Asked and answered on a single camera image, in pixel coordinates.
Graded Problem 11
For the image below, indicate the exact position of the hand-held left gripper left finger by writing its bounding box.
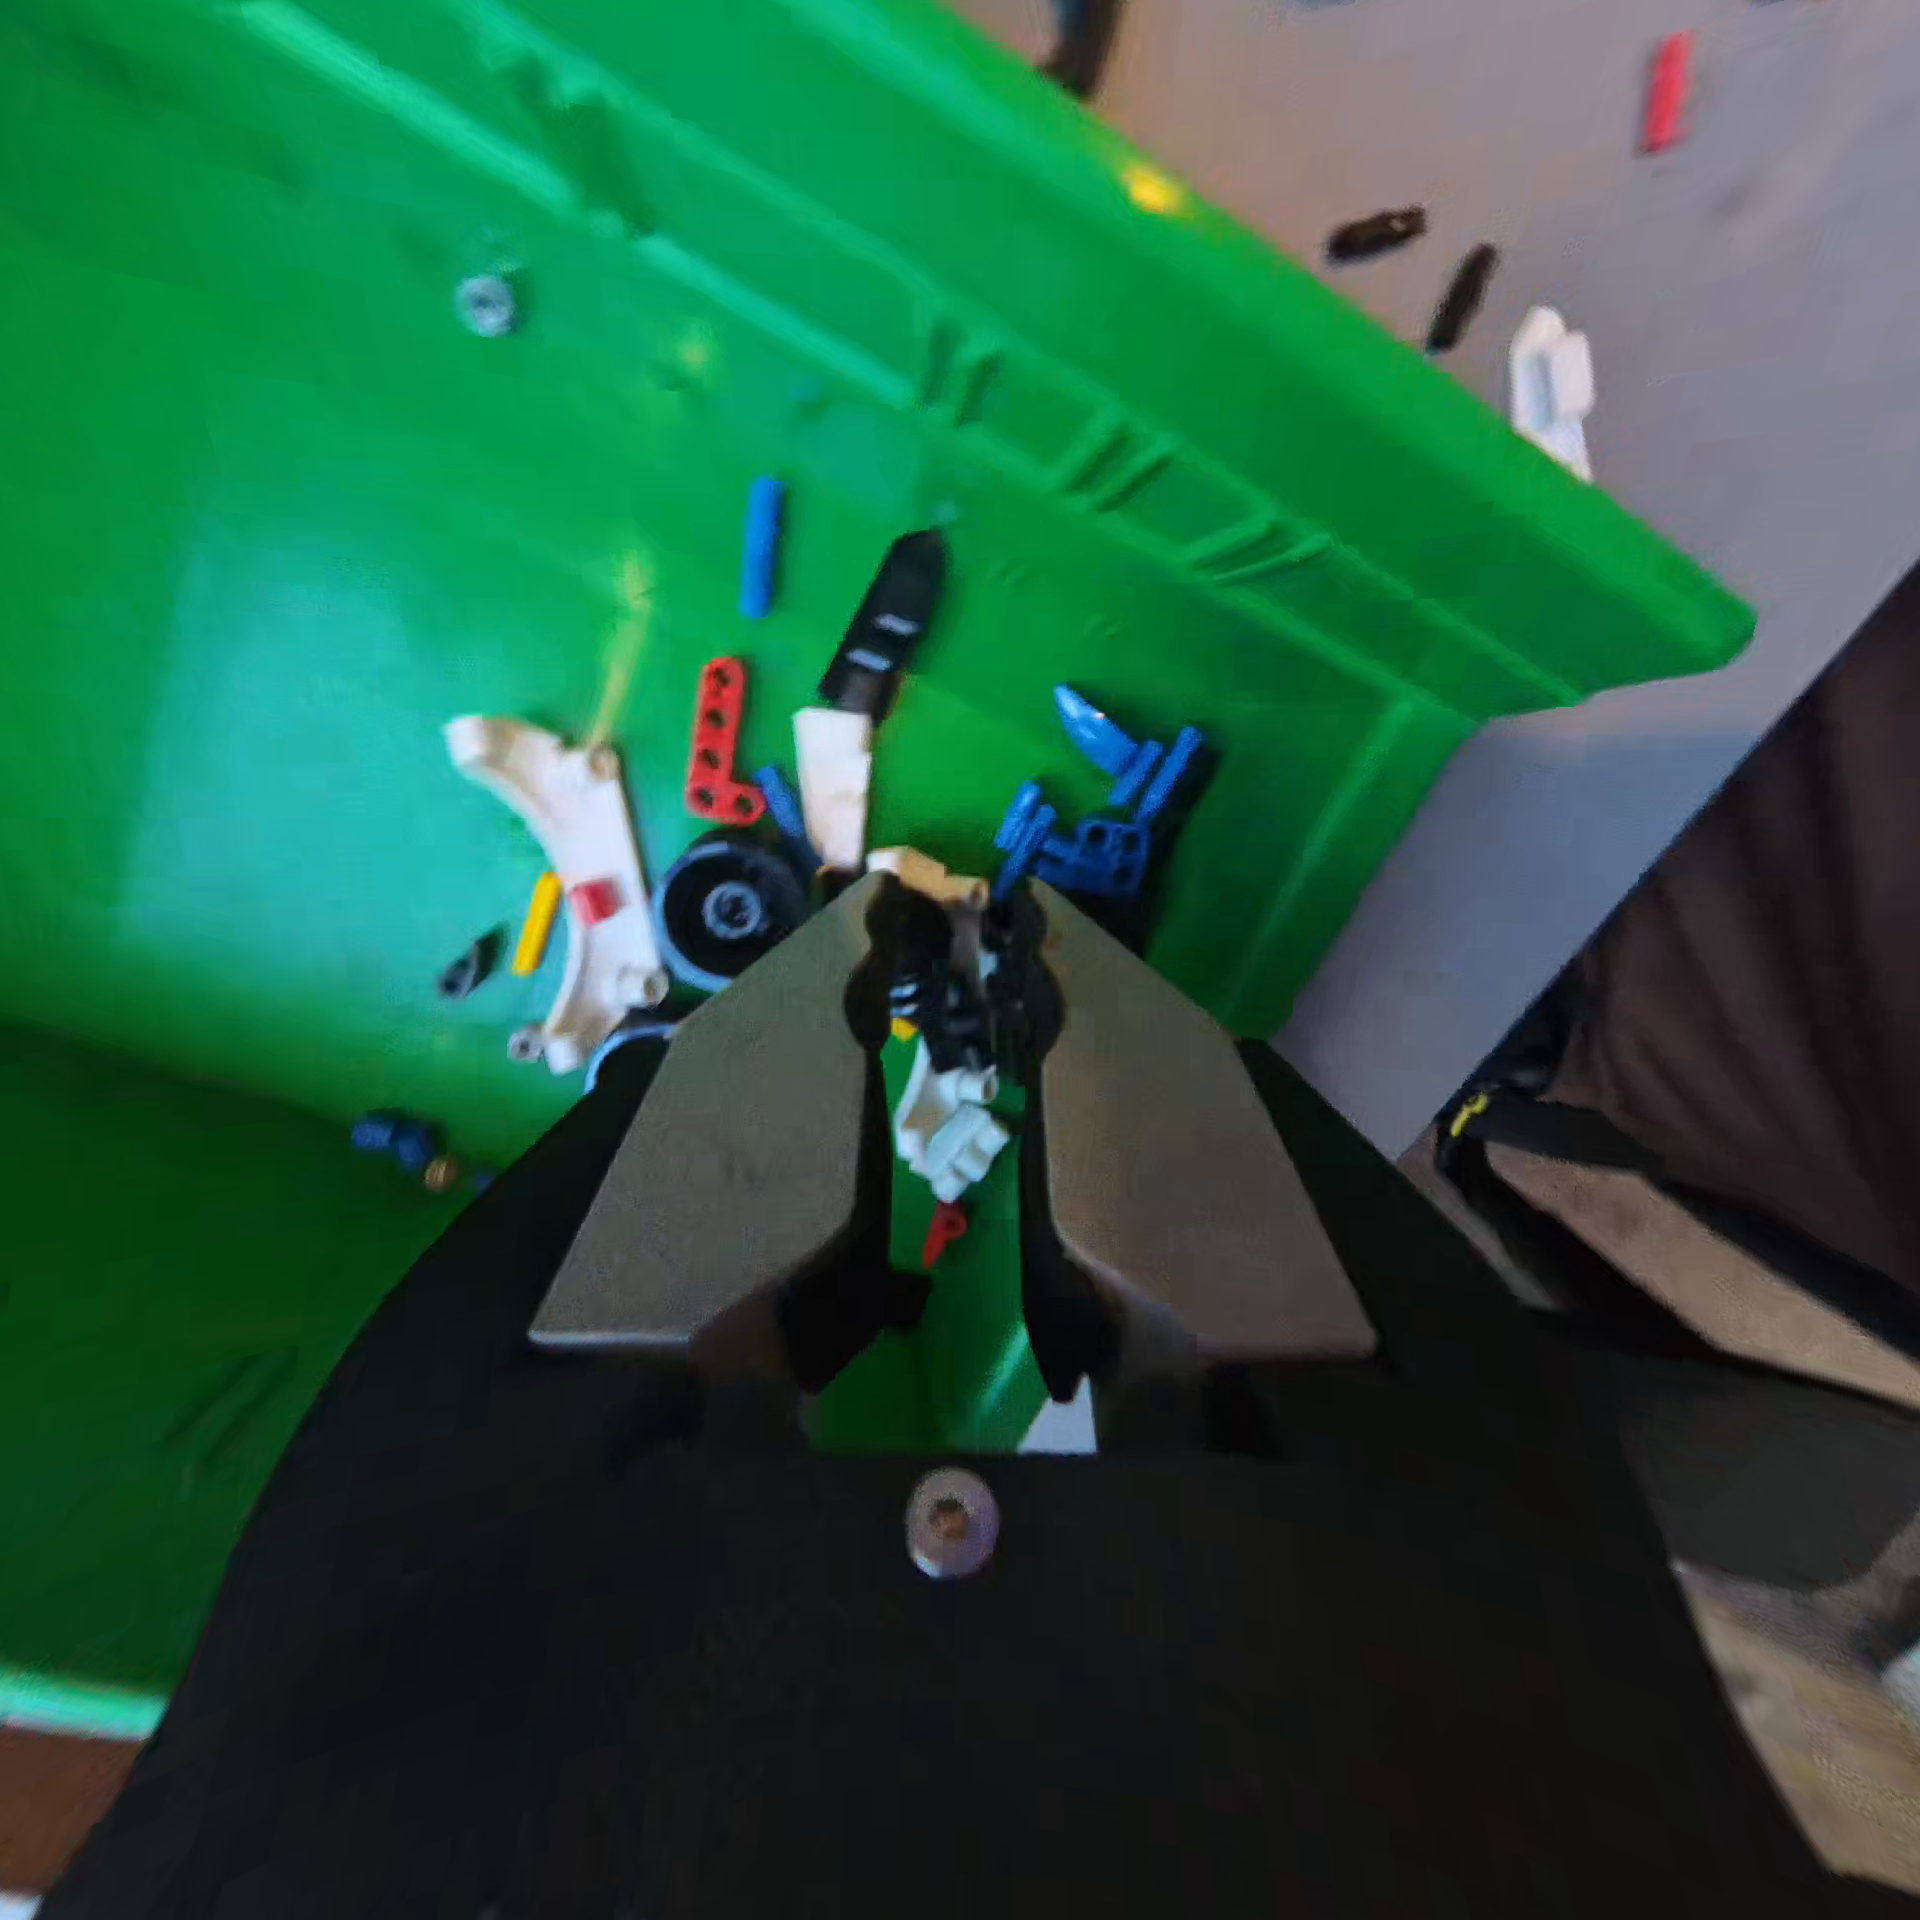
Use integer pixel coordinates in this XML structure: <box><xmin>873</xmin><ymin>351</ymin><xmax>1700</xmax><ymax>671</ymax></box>
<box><xmin>528</xmin><ymin>868</ymin><xmax>900</xmax><ymax>1399</ymax></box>

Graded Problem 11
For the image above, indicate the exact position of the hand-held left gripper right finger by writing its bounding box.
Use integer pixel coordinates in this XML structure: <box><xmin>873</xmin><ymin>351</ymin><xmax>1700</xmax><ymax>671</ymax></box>
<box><xmin>1012</xmin><ymin>883</ymin><xmax>1378</xmax><ymax>1403</ymax></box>

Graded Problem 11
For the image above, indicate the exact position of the green storage bin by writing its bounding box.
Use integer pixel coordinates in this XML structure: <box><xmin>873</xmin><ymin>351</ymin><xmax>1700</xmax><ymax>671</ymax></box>
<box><xmin>0</xmin><ymin>0</ymin><xmax>1756</xmax><ymax>1726</ymax></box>

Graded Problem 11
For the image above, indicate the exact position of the small white curved panel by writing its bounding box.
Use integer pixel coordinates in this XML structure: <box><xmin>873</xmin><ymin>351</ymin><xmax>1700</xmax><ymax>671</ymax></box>
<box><xmin>1508</xmin><ymin>308</ymin><xmax>1596</xmax><ymax>484</ymax></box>

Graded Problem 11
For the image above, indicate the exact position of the pile of loose brick pieces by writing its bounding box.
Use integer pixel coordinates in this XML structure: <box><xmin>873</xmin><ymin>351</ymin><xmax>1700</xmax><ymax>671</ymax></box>
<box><xmin>352</xmin><ymin>476</ymin><xmax>1221</xmax><ymax>1277</ymax></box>

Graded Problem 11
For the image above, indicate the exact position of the red angled brick beam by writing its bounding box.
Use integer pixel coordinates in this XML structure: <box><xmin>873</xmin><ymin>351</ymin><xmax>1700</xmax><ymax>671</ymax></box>
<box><xmin>686</xmin><ymin>656</ymin><xmax>769</xmax><ymax>823</ymax></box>

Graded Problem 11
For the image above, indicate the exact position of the person's torso in brown shirt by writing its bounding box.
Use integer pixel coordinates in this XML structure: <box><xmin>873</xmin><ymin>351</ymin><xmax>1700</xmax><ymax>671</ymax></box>
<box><xmin>1546</xmin><ymin>577</ymin><xmax>1920</xmax><ymax>1293</ymax></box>

